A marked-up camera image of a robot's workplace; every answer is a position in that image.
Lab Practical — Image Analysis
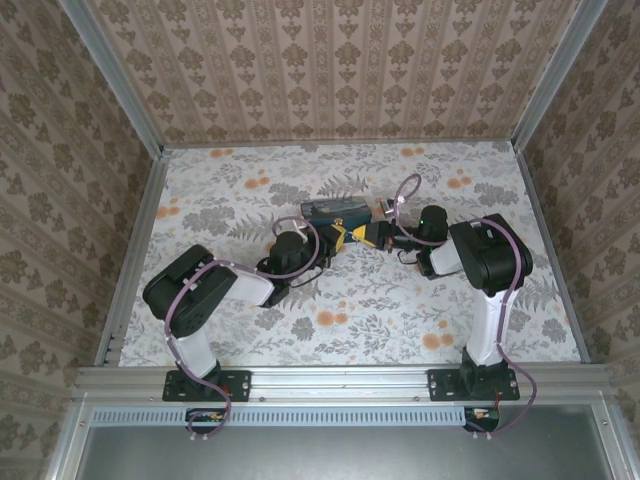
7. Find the grey metal panel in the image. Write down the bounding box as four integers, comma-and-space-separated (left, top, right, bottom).
47, 402, 632, 480

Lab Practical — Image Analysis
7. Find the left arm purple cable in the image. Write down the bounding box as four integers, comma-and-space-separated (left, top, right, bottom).
163, 215, 321, 442

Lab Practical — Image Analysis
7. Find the aluminium back rail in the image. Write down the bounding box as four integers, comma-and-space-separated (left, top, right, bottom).
159, 137, 519, 151

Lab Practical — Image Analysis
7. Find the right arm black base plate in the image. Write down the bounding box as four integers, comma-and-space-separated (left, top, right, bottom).
427, 367, 521, 403

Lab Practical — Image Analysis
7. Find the aluminium corner post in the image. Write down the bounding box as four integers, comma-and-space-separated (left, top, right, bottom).
510, 0, 610, 152
57, 0, 167, 157

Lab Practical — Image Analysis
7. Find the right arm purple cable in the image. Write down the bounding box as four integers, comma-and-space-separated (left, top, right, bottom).
392, 173, 539, 442

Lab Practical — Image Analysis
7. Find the starry night print box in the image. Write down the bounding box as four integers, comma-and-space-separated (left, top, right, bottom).
299, 197, 374, 227

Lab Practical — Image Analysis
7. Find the floral patterned table cover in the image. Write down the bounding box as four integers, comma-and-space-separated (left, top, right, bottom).
107, 141, 584, 369

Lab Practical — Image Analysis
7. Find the white slotted cable duct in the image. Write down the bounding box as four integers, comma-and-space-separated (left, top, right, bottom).
92, 405, 501, 428

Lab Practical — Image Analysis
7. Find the aluminium front rail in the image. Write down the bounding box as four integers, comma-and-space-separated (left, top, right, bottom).
73, 363, 620, 402

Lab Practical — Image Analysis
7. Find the aluminium side rail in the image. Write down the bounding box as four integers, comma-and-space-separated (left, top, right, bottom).
513, 143, 592, 364
93, 148, 172, 367

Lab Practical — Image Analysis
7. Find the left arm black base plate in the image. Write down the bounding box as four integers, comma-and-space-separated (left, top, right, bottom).
162, 368, 252, 403

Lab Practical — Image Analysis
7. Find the small connector board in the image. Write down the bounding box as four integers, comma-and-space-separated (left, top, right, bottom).
185, 407, 227, 434
462, 406, 502, 433

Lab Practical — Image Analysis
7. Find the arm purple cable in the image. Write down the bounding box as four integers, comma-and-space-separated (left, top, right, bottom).
392, 173, 539, 442
163, 215, 321, 442

